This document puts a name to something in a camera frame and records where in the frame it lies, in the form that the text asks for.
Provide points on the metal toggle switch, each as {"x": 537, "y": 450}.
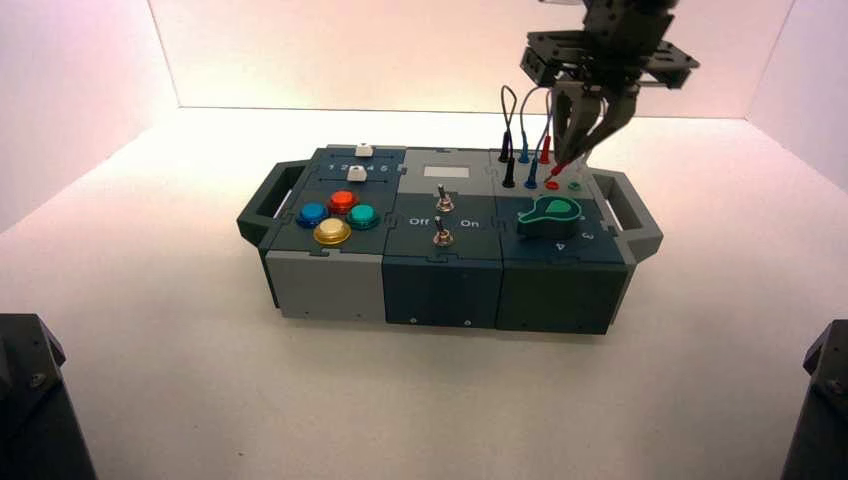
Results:
{"x": 442, "y": 235}
{"x": 443, "y": 201}

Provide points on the light grey display window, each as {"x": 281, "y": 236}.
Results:
{"x": 446, "y": 172}

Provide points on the white slider knob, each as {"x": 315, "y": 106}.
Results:
{"x": 364, "y": 150}
{"x": 357, "y": 173}

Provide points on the dark green grey control box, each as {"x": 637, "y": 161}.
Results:
{"x": 437, "y": 291}

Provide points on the teal push button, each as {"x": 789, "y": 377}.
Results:
{"x": 362, "y": 215}

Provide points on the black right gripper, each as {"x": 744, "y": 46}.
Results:
{"x": 616, "y": 53}

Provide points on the green rotary knob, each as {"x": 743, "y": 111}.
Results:
{"x": 550, "y": 220}

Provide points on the yellow push button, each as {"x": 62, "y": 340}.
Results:
{"x": 332, "y": 231}

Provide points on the blue push button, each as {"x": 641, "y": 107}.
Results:
{"x": 312, "y": 214}

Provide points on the red push button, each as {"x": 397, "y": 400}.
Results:
{"x": 343, "y": 200}

